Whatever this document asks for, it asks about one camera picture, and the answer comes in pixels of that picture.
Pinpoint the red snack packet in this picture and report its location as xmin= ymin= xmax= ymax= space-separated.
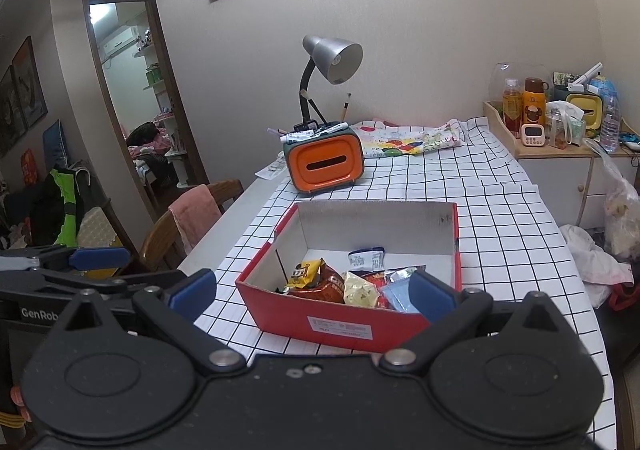
xmin=360 ymin=270 xmax=401 ymax=311

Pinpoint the grey desk lamp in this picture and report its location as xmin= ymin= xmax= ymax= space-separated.
xmin=292 ymin=34 xmax=364 ymax=128

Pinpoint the red cardboard box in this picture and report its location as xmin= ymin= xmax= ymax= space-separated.
xmin=235 ymin=200 xmax=461 ymax=353

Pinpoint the wooden chair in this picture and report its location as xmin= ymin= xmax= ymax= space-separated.
xmin=139 ymin=179 xmax=245 ymax=273

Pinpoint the light blue packet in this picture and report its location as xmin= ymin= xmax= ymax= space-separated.
xmin=381 ymin=281 xmax=425 ymax=315

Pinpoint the white cabinet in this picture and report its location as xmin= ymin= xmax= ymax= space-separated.
xmin=515 ymin=150 xmax=640 ymax=231

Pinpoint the orange thermos flask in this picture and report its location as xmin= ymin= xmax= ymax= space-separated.
xmin=522 ymin=77 xmax=547 ymax=127

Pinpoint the dark clothes pile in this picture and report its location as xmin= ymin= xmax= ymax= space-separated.
xmin=125 ymin=121 xmax=173 ymax=161

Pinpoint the person's left hand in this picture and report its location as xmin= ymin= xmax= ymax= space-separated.
xmin=11 ymin=385 xmax=31 ymax=431

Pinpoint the copper foil snack packet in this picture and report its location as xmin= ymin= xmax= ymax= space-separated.
xmin=286 ymin=257 xmax=347 ymax=305

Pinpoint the clear water bottle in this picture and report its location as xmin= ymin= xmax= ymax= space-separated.
xmin=599 ymin=93 xmax=622 ymax=153

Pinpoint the white air conditioner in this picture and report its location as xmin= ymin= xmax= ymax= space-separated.
xmin=97 ymin=26 xmax=140 ymax=62

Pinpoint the black white checked tablecloth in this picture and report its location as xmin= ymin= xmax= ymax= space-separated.
xmin=192 ymin=116 xmax=616 ymax=450

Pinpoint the white crumpled cloth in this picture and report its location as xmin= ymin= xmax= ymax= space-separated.
xmin=559 ymin=224 xmax=636 ymax=308

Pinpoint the colourful printed cloth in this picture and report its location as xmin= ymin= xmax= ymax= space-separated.
xmin=352 ymin=117 xmax=468 ymax=160

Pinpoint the pink towel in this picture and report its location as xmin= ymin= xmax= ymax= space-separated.
xmin=168 ymin=184 xmax=222 ymax=256

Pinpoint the orange drink bottle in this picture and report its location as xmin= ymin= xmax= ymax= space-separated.
xmin=501 ymin=78 xmax=522 ymax=138

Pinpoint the orange green tissue box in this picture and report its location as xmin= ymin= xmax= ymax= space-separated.
xmin=282 ymin=126 xmax=365 ymax=195

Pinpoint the yellow tissue box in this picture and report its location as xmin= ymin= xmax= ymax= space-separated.
xmin=565 ymin=93 xmax=603 ymax=138

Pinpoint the red bag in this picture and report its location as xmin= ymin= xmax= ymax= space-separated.
xmin=607 ymin=280 xmax=640 ymax=311

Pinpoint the printed paper leaflet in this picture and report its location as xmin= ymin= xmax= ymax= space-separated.
xmin=255 ymin=156 xmax=291 ymax=181

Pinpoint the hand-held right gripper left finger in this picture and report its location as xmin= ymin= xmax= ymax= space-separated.
xmin=50 ymin=269 xmax=248 ymax=376

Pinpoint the white blue snack packet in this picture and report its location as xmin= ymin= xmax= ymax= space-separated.
xmin=347 ymin=247 xmax=387 ymax=276

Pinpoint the brown door frame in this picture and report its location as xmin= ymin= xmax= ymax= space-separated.
xmin=81 ymin=0 xmax=211 ymax=226

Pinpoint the dark framed wall picture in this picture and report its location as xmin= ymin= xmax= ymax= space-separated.
xmin=0 ymin=66 xmax=27 ymax=157
xmin=11 ymin=35 xmax=49 ymax=130

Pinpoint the black handle brush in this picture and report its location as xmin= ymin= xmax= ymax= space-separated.
xmin=299 ymin=88 xmax=328 ymax=125

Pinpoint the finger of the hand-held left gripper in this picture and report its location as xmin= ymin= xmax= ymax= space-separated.
xmin=0 ymin=270 xmax=187 ymax=303
xmin=0 ymin=247 xmax=132 ymax=273

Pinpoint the cream yellow quilted pad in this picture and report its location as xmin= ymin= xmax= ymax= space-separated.
xmin=77 ymin=207 xmax=126 ymax=281

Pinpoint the clear plastic bag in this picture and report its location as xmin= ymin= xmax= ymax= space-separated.
xmin=585 ymin=137 xmax=640 ymax=261

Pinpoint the blue cushion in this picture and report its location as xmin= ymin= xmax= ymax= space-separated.
xmin=42 ymin=119 xmax=66 ymax=171

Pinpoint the wooden desktop tray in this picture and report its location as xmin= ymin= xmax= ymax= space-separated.
xmin=482 ymin=100 xmax=601 ymax=158

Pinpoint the white kitchen timer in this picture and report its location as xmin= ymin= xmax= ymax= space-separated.
xmin=520 ymin=123 xmax=546 ymax=147

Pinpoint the green black jacket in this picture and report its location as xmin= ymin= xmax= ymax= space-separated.
xmin=30 ymin=167 xmax=86 ymax=248

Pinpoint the glass jar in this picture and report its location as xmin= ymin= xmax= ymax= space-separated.
xmin=547 ymin=110 xmax=571 ymax=150

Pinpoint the pale yellow snack packet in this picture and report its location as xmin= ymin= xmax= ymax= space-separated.
xmin=343 ymin=271 xmax=385 ymax=309

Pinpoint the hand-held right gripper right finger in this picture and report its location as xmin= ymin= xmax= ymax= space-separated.
xmin=379 ymin=270 xmax=576 ymax=373

